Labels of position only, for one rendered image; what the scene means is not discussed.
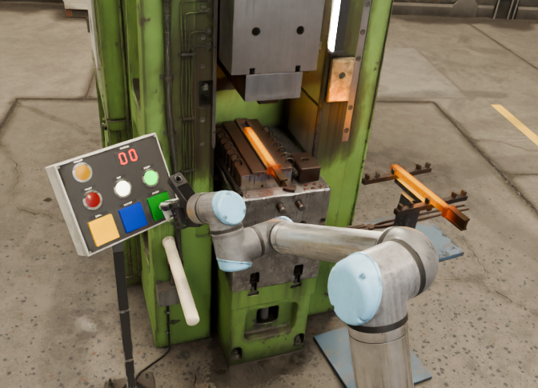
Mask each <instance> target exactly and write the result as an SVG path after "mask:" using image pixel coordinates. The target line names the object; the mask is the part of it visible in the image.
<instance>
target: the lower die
mask: <svg viewBox="0 0 538 388"><path fill-rule="evenodd" d="M241 120H246V121H247V123H248V124H249V126H250V127H251V128H252V129H253V131H254V132H255V133H256V135H257V136H258V138H259V140H260V141H261V143H262V144H263V145H264V146H265V148H266V149H267V151H268V153H269V154H270V156H272V158H273V159H274V161H275V163H276V164H280V165H281V171H282V172H283V173H284V175H285V176H286V177H287V181H285V183H286V184H288V185H290V184H291V174H292V166H291V164H290V163H289V161H287V163H285V160H286V158H285V157H284V155H283V156H282V157H280V155H281V153H282V152H281V151H280V149H279V150H278V151H276V150H277V148H278V147H277V145H276V144H274V146H273V145H272V144H273V143H274V141H273V140H272V139H271V140H270V141H269V137H270V135H269V134H267V135H265V133H266V131H265V129H264V128H263V126H262V125H261V123H260V122H259V120H258V119H257V118H256V119H247V118H236V119H235V120H234V121H232V122H223V124H220V125H215V127H216V126H221V127H222V128H223V131H224V132H225V133H226V136H227V137H228V138H229V142H231V143H232V147H234V148H235V153H237V154H238V155H239V158H240V159H241V160H242V161H243V164H242V165H241V162H240V160H237V161H235V163H234V175H235V179H236V181H237V183H238V184H239V187H240V188H241V190H242V191H244V190H255V189H262V188H268V187H274V186H279V185H278V184H277V182H276V181H275V180H274V178H273V177H272V175H269V174H268V173H267V171H268V166H267V164H266V163H265V161H264V160H263V158H262V156H261V155H260V153H259V152H258V151H257V149H256V148H255V146H254V144H253V143H252V141H251V140H250V139H249V137H248V136H247V134H246V132H245V131H244V129H243V128H242V126H241V125H240V123H239V121H241ZM262 128H263V130H261V129H262ZM219 131H222V129H221V128H217V129H216V130H215V141H216V144H217V133H218V132H219ZM223 136H224V133H219V140H220V138H221V137H223ZM225 142H227V138H223V139H222V140H221V151H222V154H223V143H225ZM218 146H219V142H218ZM228 147H231V144H230V143H226V144H225V146H224V157H225V161H226V150H227V148H228ZM232 153H234V150H233V149H229V150H228V151H227V165H228V166H229V156H230V154H232ZM236 158H237V155H236V154H233V155H231V172H232V162H233V161H234V160H235V159H236ZM261 185H263V187H261Z"/></svg>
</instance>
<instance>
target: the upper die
mask: <svg viewBox="0 0 538 388"><path fill-rule="evenodd" d="M217 64H218V66H219V67H220V69H221V70H222V72H223V73H224V74H225V75H226V76H227V78H228V80H229V81H230V82H231V84H232V85H233V87H234V88H235V89H236V90H237V92H238V93H239V95H240V96H241V98H242V99H243V100H244V101H245V102H254V101H265V100H276V99H286V98H300V92H301V85H302V77H303V71H298V70H297V69H296V68H295V72H282V73H269V74H254V73H253V72H252V71H251V70H250V73H249V74H243V75H231V74H230V73H229V72H228V70H227V69H226V67H225V66H224V65H223V64H222V63H221V61H220V60H219V58H218V57H217Z"/></svg>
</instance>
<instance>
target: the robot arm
mask: <svg viewBox="0 0 538 388"><path fill-rule="evenodd" d="M167 183H168V184H169V186H170V187H171V189H172V190H173V191H174V192H175V194H176V195H177V198H175V199H171V200H168V201H165V202H161V204H160V205H159V209H160V210H162V212H163V214H164V216H165V218H166V220H167V221H168V222H169V221H170V220H171V217H170V216H171V215H173V218H174V220H175V221H174V222H172V223H173V226H174V228H175V229H180V230H183V229H185V228H187V227H200V226H202V225H204V224H208V225H209V228H210V232H211V237H212V242H213V245H214V248H215V254H216V260H217V261H218V264H219V269H220V270H222V271H225V272H234V271H240V270H245V269H247V268H250V267H251V265H252V261H251V260H254V259H256V258H259V257H262V256H264V255H266V254H270V253H273V252H277V253H281V254H293V255H298V256H302V257H306V258H313V259H318V260H322V261H326V262H334V263H336V264H335V266H334V267H333V268H332V270H331V273H330V275H329V279H328V285H327V288H328V295H329V299H330V302H331V304H332V305H334V307H335V309H334V311H335V313H336V314H337V316H338V317H339V318H340V319H341V320H342V321H343V322H345V323H346V325H347V328H348V335H349V342H350V347H351V359H352V365H353V372H354V378H355V388H414V382H413V374H412V359H411V351H410V343H409V335H408V306H407V301H408V300H410V299H411V298H414V297H416V296H418V295H420V294H422V293H423V292H424V291H425V290H426V289H428V288H429V287H430V286H431V285H432V283H433V282H434V280H435V278H436V276H437V273H438V270H439V257H438V254H437V251H436V248H435V247H434V245H433V243H432V241H431V240H430V239H429V238H428V237H427V236H426V235H425V234H423V233H421V232H420V231H418V230H415V229H413V228H410V227H406V226H391V227H389V228H387V229H386V230H385V231H384V232H381V231H373V230H358V229H350V228H342V227H334V226H319V225H311V224H303V223H295V222H293V221H292V220H290V219H289V218H288V217H285V216H281V217H275V218H273V219H271V220H268V221H265V222H261V223H259V224H256V225H253V226H250V227H247V228H243V223H242V220H243V218H244V216H245V213H246V206H245V202H244V200H243V199H242V197H241V196H240V195H239V194H237V193H236V192H233V191H227V190H221V191H218V192H205V193H197V194H196V193H195V192H194V191H193V189H192V188H191V186H190V185H189V183H188V182H187V180H186V179H185V178H184V177H183V175H182V174H181V173H177V174H174V175H171V176H170V177H169V178H168V180H167ZM175 223H177V224H178V226H180V228H177V226H176V224H175ZM183 225H185V226H183Z"/></svg>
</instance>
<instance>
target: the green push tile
mask: <svg viewBox="0 0 538 388"><path fill-rule="evenodd" d="M168 200H170V198H169V195H168V193H167V191H164V192H162V193H160V194H156V195H155V196H152V197H150V198H147V203H148V206H149V208H150V211H151V214H152V217H153V219H154V221H157V220H159V219H161V218H164V217H165V216H164V214H163V212H162V210H160V209H159V205H160V204H161V202H165V201H168Z"/></svg>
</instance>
